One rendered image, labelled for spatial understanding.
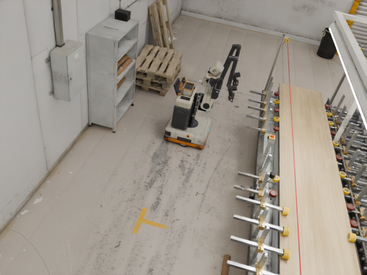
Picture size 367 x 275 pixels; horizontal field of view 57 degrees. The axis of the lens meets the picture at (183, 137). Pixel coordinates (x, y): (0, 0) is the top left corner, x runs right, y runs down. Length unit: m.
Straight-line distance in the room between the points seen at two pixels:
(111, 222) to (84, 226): 0.30
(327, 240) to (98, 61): 3.59
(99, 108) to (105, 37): 1.15
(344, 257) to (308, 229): 0.37
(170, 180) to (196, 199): 0.48
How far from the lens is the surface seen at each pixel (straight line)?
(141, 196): 4.50
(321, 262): 3.37
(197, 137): 5.16
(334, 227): 3.71
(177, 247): 4.08
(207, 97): 4.98
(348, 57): 3.22
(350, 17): 4.25
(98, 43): 4.81
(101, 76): 5.01
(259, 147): 4.58
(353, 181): 4.42
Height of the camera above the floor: 3.38
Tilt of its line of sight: 38 degrees down
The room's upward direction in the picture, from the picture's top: 11 degrees clockwise
